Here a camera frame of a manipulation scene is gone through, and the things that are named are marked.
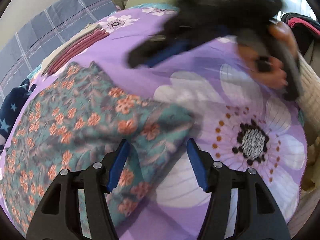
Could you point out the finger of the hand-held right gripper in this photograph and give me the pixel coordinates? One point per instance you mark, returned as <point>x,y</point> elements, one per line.
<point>140,55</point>

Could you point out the person's right hand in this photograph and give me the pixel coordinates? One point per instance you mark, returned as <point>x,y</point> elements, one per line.
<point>273,76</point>

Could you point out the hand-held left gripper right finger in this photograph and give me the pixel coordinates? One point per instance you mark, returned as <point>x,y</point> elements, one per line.
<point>197,165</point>

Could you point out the navy star-print cloth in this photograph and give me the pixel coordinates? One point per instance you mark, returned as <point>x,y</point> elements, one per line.
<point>12,105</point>

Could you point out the teal floral shirt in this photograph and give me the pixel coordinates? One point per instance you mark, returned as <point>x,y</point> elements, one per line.
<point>75,120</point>

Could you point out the blue plaid quilt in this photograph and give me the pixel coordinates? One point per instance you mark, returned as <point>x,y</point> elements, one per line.
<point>50,22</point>

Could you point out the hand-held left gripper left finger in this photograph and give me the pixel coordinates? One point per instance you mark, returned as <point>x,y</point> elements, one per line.
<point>117,165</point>

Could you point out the black and red bag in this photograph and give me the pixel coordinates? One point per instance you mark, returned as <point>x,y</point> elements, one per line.
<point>305,25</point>

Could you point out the folded beige garment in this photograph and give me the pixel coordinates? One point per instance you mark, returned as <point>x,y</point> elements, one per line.
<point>91,28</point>

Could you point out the purple floral bedsheet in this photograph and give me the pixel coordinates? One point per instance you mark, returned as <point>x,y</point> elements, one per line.
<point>200,85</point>

